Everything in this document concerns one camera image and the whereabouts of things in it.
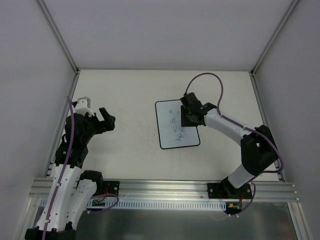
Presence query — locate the aluminium frame post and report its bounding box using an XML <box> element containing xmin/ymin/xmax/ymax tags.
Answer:
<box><xmin>250</xmin><ymin>0</ymin><xmax>300</xmax><ymax>76</ymax></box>
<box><xmin>35</xmin><ymin>0</ymin><xmax>79</xmax><ymax>74</ymax></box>

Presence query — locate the white whiteboard black frame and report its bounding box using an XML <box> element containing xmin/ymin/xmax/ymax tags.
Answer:
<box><xmin>155</xmin><ymin>100</ymin><xmax>201</xmax><ymax>150</ymax></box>

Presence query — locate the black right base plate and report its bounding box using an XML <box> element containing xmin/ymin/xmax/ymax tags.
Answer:
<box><xmin>206</xmin><ymin>182</ymin><xmax>253</xmax><ymax>200</ymax></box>

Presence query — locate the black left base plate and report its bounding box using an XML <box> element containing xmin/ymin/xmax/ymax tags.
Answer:
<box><xmin>102</xmin><ymin>180</ymin><xmax>120</xmax><ymax>196</ymax></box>

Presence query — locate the white slotted cable duct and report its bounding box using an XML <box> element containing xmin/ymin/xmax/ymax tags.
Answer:
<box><xmin>86</xmin><ymin>197</ymin><xmax>227</xmax><ymax>212</ymax></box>

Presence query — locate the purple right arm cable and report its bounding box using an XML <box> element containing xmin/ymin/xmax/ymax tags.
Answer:
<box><xmin>183</xmin><ymin>72</ymin><xmax>286</xmax><ymax>221</ymax></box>

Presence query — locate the aluminium front rail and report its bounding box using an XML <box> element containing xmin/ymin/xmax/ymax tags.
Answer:
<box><xmin>29</xmin><ymin>176</ymin><xmax>300</xmax><ymax>202</ymax></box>

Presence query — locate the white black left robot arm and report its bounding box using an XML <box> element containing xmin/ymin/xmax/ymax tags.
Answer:
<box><xmin>24</xmin><ymin>107</ymin><xmax>116</xmax><ymax>240</ymax></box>

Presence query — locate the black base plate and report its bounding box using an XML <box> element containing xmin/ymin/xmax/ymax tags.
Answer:
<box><xmin>102</xmin><ymin>180</ymin><xmax>120</xmax><ymax>196</ymax></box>
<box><xmin>206</xmin><ymin>182</ymin><xmax>253</xmax><ymax>200</ymax></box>

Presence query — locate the left aluminium frame post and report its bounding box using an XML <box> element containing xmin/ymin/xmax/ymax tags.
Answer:
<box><xmin>35</xmin><ymin>0</ymin><xmax>79</xmax><ymax>74</ymax></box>

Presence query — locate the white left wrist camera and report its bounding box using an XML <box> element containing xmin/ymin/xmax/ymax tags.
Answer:
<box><xmin>72</xmin><ymin>96</ymin><xmax>95</xmax><ymax>117</ymax></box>

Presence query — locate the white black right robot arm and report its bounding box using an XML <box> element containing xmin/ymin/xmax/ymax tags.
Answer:
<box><xmin>180</xmin><ymin>92</ymin><xmax>280</xmax><ymax>199</ymax></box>

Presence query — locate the right aluminium frame post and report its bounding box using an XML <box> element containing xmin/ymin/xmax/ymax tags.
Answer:
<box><xmin>250</xmin><ymin>0</ymin><xmax>300</xmax><ymax>76</ymax></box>

